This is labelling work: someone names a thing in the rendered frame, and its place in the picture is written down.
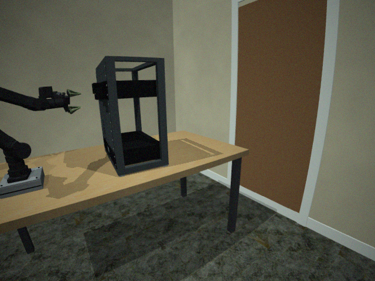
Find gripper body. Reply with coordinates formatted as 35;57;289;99
54;91;70;112

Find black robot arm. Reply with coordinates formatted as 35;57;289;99
0;86;64;183

